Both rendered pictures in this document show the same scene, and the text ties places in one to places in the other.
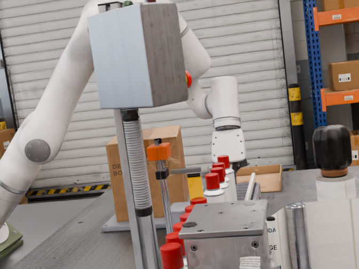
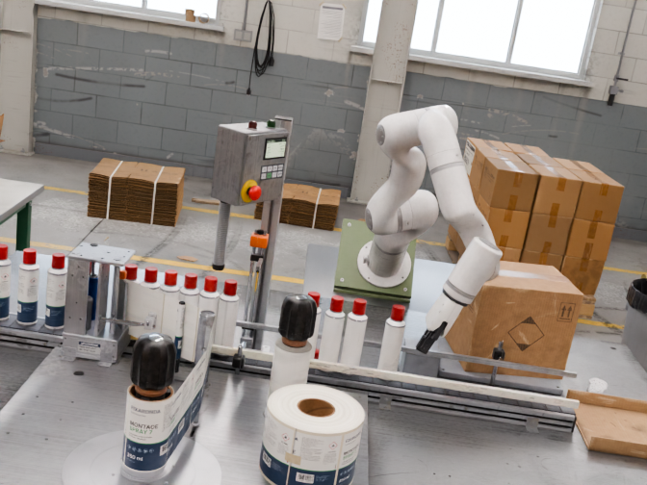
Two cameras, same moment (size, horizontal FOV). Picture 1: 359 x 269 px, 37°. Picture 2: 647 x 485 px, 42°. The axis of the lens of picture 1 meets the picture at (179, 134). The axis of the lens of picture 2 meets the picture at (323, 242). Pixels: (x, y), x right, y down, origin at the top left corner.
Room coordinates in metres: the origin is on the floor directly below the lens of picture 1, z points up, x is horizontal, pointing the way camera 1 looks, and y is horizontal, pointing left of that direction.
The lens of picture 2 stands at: (0.83, -2.05, 1.85)
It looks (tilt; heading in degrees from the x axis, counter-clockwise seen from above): 17 degrees down; 78
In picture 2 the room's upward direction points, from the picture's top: 9 degrees clockwise
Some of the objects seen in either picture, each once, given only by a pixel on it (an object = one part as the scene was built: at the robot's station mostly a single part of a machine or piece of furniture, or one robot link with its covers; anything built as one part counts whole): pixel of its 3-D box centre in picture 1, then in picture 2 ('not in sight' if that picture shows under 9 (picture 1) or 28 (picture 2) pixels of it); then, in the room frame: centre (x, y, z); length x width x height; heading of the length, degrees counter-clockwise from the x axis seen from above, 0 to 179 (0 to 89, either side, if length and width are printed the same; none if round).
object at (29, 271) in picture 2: not in sight; (28, 287); (0.54, 0.09, 0.98); 0.05 x 0.05 x 0.20
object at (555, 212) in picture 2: not in sight; (525, 220); (3.41, 3.29, 0.45); 1.20 x 0.84 x 0.89; 81
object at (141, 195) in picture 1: (137, 163); (221, 232); (1.02, 0.09, 1.18); 0.04 x 0.04 x 0.21
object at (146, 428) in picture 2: not in sight; (149, 405); (0.86, -0.59, 1.04); 0.09 x 0.09 x 0.29
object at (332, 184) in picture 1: (335, 190); (292, 357); (1.17, -0.33, 1.03); 0.09 x 0.09 x 0.30
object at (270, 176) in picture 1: (249, 179); (633, 426); (2.13, -0.26, 0.85); 0.30 x 0.26 x 0.04; 168
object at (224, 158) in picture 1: (227, 191); (392, 343); (1.48, -0.11, 0.98); 0.05 x 0.05 x 0.20
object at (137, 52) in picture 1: (138, 57); (250, 163); (1.07, 0.06, 1.38); 0.17 x 0.10 x 0.19; 43
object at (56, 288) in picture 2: not in sight; (56, 291); (0.61, 0.08, 0.98); 0.05 x 0.05 x 0.20
